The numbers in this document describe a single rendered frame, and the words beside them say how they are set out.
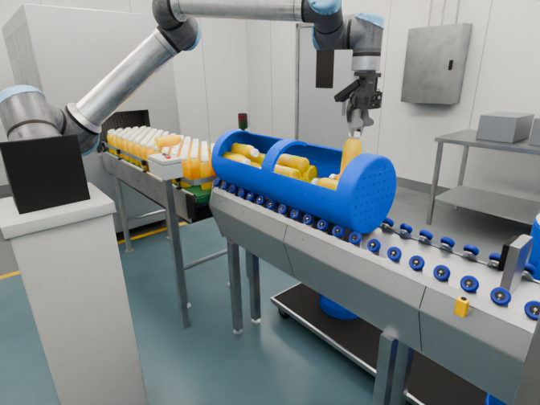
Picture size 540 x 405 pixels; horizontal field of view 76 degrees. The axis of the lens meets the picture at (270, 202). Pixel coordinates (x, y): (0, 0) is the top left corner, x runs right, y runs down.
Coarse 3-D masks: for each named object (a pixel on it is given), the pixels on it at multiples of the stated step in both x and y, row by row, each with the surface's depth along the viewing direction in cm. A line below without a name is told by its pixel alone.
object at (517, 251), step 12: (516, 240) 91; (528, 240) 91; (504, 252) 91; (516, 252) 88; (528, 252) 95; (504, 264) 92; (516, 264) 89; (504, 276) 92; (516, 276) 93; (516, 288) 97
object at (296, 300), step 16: (288, 288) 233; (304, 288) 233; (288, 304) 218; (304, 304) 217; (304, 320) 204; (320, 320) 203; (336, 320) 203; (352, 320) 202; (320, 336) 194; (336, 336) 190; (352, 336) 190; (368, 336) 190; (352, 352) 179; (368, 352) 179; (416, 352) 179; (368, 368) 170; (416, 368) 169; (432, 368) 169; (416, 384) 160; (432, 384) 160; (448, 384) 160; (464, 384) 160; (416, 400) 153; (432, 400) 152; (448, 400) 152; (464, 400) 152; (480, 400) 152
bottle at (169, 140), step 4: (164, 136) 218; (168, 136) 219; (172, 136) 220; (176, 136) 222; (156, 140) 217; (160, 140) 215; (164, 140) 216; (168, 140) 218; (172, 140) 219; (176, 140) 221; (180, 140) 224; (156, 144) 218; (160, 144) 215; (164, 144) 217; (168, 144) 219; (172, 144) 221; (176, 144) 223
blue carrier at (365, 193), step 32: (224, 160) 167; (320, 160) 156; (352, 160) 119; (384, 160) 121; (256, 192) 160; (288, 192) 137; (320, 192) 123; (352, 192) 114; (384, 192) 126; (352, 224) 119
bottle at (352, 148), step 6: (354, 138) 122; (348, 144) 122; (354, 144) 122; (360, 144) 122; (342, 150) 125; (348, 150) 122; (354, 150) 122; (360, 150) 123; (342, 156) 125; (348, 156) 123; (354, 156) 122; (342, 162) 125; (348, 162) 123; (342, 168) 125
